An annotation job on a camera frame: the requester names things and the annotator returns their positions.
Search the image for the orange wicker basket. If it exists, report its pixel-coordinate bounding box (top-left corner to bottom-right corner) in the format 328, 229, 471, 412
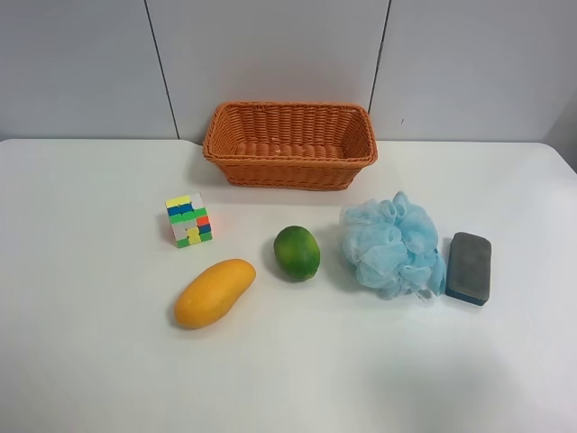
203, 101, 378, 191

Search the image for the light blue bath pouf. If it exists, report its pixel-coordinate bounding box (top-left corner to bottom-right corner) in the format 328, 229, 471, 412
339, 191, 447, 299

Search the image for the grey blue board eraser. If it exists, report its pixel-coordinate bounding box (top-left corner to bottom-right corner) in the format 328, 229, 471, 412
445, 232, 492, 306

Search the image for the multicolour puzzle cube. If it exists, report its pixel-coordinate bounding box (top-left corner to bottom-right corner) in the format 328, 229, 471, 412
165, 193, 213, 248

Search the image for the yellow mango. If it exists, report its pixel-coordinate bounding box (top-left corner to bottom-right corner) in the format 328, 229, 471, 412
173, 259, 256, 329

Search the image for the green lemon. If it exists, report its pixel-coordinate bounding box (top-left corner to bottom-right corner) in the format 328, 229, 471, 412
273, 226, 321, 281

